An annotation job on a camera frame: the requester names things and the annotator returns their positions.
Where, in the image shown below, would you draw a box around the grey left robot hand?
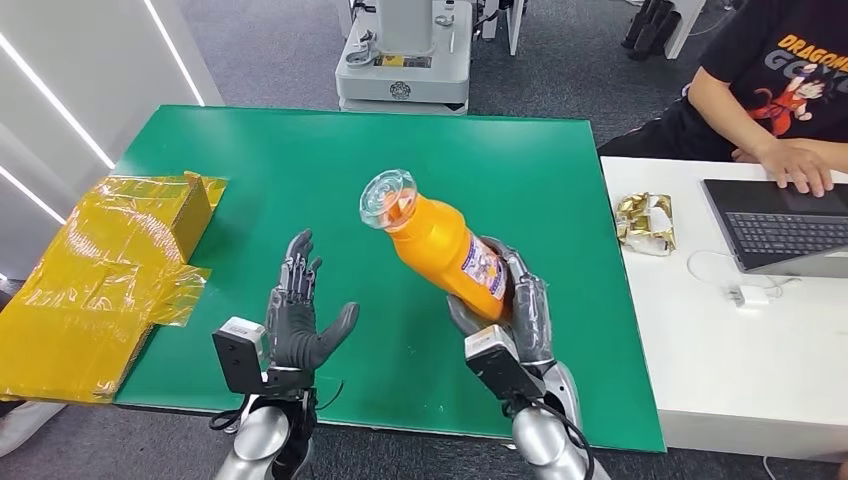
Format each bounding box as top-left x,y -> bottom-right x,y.
264,229 -> 361,372

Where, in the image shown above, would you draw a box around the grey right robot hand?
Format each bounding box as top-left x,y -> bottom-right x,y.
447,236 -> 556,372

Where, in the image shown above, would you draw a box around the orange bottle with clear cap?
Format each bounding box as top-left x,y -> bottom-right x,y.
358,168 -> 515,323

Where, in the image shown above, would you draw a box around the crumpled gold foil wrapper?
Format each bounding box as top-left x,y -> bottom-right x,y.
615,192 -> 678,258

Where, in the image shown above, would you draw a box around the yellow film wrapped cardboard box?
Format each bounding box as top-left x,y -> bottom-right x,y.
0,170 -> 229,405

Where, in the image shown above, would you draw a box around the white charger adapter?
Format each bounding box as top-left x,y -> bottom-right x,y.
726,283 -> 771,308

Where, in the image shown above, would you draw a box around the dark grey laptop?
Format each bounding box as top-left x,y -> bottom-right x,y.
702,178 -> 848,280

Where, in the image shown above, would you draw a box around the white furniture legs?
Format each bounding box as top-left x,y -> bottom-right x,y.
480,0 -> 526,58

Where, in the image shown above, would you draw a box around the person's right hand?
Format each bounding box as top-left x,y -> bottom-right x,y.
756,140 -> 836,199

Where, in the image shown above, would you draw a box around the person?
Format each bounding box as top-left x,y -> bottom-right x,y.
596,0 -> 848,199

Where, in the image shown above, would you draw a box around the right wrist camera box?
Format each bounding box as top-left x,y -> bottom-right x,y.
464,324 -> 548,403

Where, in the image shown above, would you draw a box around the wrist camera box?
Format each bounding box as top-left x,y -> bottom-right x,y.
464,324 -> 548,403
211,316 -> 270,397

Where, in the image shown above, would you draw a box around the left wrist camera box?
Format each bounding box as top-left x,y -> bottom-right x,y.
211,316 -> 270,397

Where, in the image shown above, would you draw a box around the thin black left wrist wire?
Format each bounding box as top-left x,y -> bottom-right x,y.
315,380 -> 346,413

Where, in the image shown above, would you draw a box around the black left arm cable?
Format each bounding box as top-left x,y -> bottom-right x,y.
209,396 -> 250,434

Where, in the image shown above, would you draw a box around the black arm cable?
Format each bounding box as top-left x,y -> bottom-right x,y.
529,397 -> 596,480
209,396 -> 250,434

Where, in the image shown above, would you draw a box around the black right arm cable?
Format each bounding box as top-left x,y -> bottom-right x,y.
529,397 -> 596,480

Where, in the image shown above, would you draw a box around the thin white charger cable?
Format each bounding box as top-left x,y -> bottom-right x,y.
686,249 -> 802,299

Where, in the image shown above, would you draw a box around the white wall light strip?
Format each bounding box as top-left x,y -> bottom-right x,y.
142,0 -> 206,108
0,165 -> 67,227
0,33 -> 116,171

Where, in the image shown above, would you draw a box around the white desk post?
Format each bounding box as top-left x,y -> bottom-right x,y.
662,0 -> 706,61

